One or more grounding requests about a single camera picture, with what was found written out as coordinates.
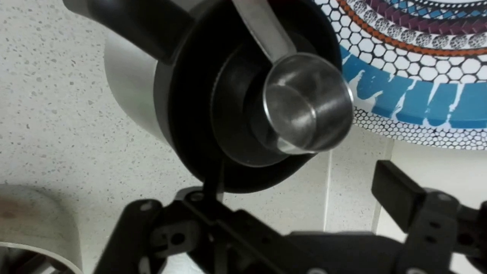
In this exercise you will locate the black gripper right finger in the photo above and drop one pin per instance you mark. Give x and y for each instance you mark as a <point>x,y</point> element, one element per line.
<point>436,229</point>

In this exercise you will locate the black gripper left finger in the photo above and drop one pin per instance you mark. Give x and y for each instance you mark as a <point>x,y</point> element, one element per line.
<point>203,238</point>

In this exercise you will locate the silver round measuring spoon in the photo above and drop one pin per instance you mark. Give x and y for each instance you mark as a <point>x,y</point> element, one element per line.
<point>305,101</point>

